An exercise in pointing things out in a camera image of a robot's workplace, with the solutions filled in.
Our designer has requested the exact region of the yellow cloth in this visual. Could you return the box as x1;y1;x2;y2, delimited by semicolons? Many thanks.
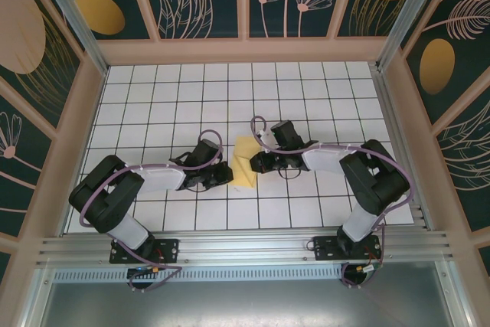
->
229;135;265;189

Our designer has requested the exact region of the grey sheet metal panel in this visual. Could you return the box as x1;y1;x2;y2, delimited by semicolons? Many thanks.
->
32;261;474;327

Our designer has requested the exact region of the thin black wire loop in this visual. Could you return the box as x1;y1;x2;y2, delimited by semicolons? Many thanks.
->
277;168;303;181
191;181;215;195

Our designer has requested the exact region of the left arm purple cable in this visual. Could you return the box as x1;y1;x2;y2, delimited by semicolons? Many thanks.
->
78;129;225;293

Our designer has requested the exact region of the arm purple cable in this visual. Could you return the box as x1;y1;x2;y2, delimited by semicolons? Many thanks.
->
78;129;225;293
250;115;417;289

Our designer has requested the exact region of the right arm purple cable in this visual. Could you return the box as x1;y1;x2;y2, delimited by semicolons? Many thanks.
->
250;115;417;289

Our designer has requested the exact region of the aluminium cross rail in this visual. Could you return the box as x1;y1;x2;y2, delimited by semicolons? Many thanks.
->
36;230;456;267

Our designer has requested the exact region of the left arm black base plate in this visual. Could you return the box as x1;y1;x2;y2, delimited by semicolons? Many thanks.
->
109;237;180;265

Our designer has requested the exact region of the slotted metal cable duct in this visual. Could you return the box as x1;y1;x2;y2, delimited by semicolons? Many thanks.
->
53;267;345;282

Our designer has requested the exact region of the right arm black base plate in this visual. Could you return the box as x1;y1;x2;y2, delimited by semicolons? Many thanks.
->
312;234;384;263

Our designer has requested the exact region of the yellow power connector with wires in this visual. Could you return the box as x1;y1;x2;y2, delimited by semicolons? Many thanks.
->
354;261;384;275
127;264;161;278

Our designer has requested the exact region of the aluminium side rail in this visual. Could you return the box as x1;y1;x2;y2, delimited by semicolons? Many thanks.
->
369;61;436;233

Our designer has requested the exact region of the aluminium corner post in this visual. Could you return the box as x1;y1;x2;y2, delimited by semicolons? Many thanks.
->
374;0;447;71
32;0;110;75

